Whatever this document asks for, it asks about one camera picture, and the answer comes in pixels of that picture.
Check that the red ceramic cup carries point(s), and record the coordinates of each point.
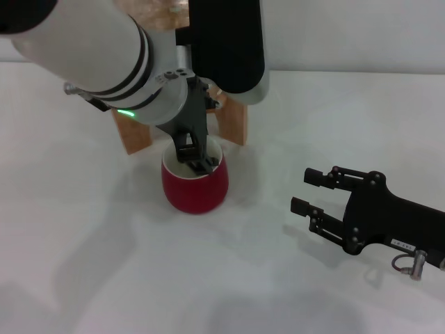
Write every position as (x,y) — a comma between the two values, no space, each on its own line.
(194,195)

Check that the clear glass water jar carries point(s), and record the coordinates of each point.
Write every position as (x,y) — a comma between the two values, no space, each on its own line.
(156,15)

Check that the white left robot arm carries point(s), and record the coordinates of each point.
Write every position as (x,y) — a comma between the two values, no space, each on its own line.
(87,45)

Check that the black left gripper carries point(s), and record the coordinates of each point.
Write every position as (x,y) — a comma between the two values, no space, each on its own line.
(194,115)

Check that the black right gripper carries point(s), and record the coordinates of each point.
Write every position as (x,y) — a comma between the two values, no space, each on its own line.
(379,215)

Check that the wooden jar stand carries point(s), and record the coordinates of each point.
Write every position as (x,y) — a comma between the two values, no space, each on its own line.
(135,135)

